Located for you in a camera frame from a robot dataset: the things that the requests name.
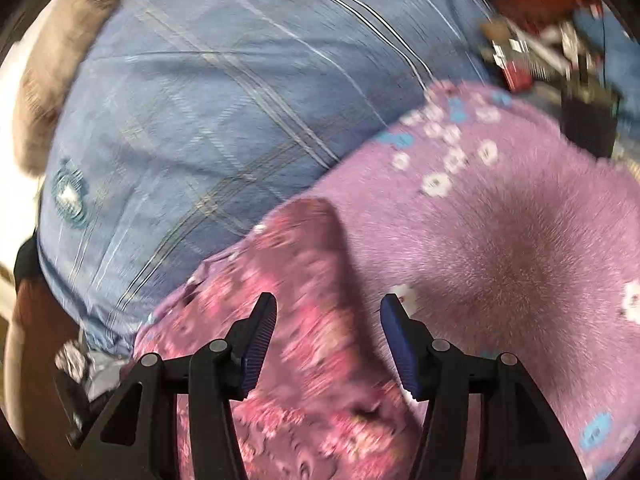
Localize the pink floral patterned garment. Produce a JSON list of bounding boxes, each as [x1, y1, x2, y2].
[[134, 198, 420, 479]]

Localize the purple flowered bed sheet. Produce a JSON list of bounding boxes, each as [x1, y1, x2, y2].
[[311, 82, 639, 479]]

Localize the blue plaid shirt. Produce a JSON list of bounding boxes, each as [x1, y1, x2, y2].
[[38, 0, 490, 356]]

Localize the beige striped pillow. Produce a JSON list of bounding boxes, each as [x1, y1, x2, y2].
[[12, 0, 120, 177]]

